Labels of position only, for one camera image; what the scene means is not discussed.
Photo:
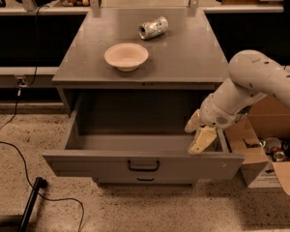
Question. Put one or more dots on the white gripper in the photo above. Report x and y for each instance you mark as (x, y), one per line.
(214, 113)

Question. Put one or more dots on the grey top drawer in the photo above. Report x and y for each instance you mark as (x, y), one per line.
(130, 133)

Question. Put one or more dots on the grey drawer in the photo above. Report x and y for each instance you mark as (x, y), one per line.
(130, 133)
(144, 181)

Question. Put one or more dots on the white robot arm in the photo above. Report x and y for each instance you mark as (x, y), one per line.
(252, 77)

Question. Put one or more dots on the grey metal drawer cabinet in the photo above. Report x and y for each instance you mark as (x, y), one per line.
(184, 58)

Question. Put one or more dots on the grey bottom drawer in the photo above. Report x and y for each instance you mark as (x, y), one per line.
(144, 181)

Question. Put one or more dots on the brown cardboard box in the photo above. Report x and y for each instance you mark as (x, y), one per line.
(267, 121)

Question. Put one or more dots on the cans in cardboard box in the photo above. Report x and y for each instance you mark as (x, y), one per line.
(277, 149)

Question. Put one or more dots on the white paper bowl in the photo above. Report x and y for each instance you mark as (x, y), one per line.
(126, 57)

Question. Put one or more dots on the crushed silver soda can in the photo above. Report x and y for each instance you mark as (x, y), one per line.
(151, 29)

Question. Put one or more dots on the black metal stand leg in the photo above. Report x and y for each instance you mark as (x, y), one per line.
(40, 183)

